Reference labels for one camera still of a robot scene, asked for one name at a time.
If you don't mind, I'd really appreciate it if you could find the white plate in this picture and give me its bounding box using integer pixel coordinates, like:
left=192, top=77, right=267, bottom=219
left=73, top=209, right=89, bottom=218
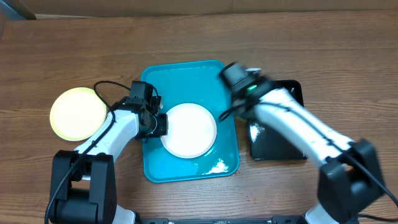
left=160, top=103, right=217, bottom=159

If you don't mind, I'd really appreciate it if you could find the yellow plate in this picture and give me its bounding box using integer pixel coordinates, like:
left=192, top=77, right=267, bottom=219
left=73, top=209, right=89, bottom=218
left=49, top=87, right=107, bottom=141

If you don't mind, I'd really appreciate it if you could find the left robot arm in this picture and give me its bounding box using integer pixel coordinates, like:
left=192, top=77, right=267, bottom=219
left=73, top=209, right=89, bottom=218
left=44, top=81, right=168, bottom=224

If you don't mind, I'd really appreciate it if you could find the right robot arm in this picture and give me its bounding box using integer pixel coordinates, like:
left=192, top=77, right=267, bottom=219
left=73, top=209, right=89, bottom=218
left=219, top=62, right=384, bottom=223

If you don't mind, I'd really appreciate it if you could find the black tray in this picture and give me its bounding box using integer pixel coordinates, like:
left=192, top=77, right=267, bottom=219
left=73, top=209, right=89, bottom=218
left=248, top=79, right=308, bottom=161

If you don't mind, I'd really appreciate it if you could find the teal plastic tray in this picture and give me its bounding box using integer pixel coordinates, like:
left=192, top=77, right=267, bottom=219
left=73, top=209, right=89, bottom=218
left=141, top=60, right=239, bottom=183

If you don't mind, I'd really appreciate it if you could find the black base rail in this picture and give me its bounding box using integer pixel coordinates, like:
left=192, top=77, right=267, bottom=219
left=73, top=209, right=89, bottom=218
left=135, top=215, right=307, bottom=224

